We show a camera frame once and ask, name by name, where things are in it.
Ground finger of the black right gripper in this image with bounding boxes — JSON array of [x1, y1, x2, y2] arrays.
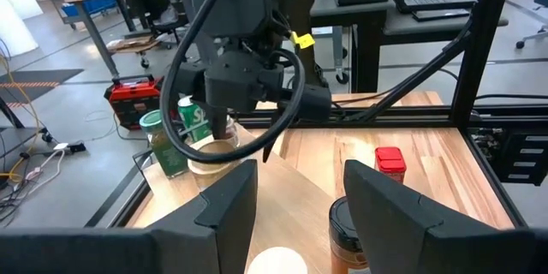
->
[[261, 109, 286, 164], [211, 106, 231, 141]]

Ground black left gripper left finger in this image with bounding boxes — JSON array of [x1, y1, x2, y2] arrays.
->
[[149, 158, 259, 274]]

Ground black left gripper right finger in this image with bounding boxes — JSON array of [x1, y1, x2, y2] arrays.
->
[[343, 159, 444, 274]]

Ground tan-lid furikake seasoning jar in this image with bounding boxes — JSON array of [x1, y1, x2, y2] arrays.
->
[[187, 138, 243, 192]]

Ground black-lid orange spice jar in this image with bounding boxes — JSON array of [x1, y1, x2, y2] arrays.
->
[[328, 195, 373, 274]]

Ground white-lid bagel seasoning jar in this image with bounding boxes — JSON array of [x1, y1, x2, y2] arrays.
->
[[247, 246, 309, 274]]

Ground green-lid spice jar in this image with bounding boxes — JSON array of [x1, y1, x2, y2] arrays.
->
[[139, 110, 189, 180]]

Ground red-lid spice jar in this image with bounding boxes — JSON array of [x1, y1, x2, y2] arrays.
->
[[374, 146, 408, 185]]

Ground green soda can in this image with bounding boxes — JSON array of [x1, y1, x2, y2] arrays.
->
[[176, 95, 214, 143]]

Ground red and black toolbox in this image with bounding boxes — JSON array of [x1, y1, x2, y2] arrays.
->
[[104, 74, 166, 132]]

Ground black office chair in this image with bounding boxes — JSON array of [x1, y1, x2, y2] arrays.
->
[[123, 0, 189, 69]]

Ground brown cardboard sheet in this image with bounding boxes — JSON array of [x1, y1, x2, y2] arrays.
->
[[105, 35, 162, 55]]

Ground black control box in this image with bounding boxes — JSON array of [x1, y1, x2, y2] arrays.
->
[[468, 127, 548, 188]]

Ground dark grey desk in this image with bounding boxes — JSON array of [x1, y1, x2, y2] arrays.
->
[[310, 0, 510, 95]]

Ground black hazard-striped floor mat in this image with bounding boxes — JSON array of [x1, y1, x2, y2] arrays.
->
[[0, 68, 85, 108]]

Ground white cylindrical column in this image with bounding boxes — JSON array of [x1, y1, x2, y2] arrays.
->
[[0, 0, 44, 57]]

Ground grey office chair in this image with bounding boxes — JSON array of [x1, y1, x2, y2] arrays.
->
[[515, 0, 548, 51]]

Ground yellow cable tag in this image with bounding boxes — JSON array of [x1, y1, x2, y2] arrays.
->
[[289, 31, 317, 51]]

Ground tangled cables with power strip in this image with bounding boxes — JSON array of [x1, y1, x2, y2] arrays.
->
[[0, 140, 86, 223]]

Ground yellow cable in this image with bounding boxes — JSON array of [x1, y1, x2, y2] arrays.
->
[[0, 53, 42, 181]]

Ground black aluminium table frame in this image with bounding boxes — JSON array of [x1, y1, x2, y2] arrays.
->
[[85, 0, 548, 229]]

